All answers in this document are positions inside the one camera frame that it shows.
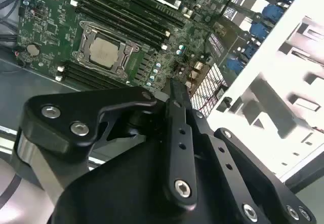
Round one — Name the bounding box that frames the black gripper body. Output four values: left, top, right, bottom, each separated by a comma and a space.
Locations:
52, 113, 245, 224

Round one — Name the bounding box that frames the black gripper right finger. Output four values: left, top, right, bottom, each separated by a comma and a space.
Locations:
178, 81, 317, 224

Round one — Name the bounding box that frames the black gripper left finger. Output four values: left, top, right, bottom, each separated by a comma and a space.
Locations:
12, 79, 198, 209

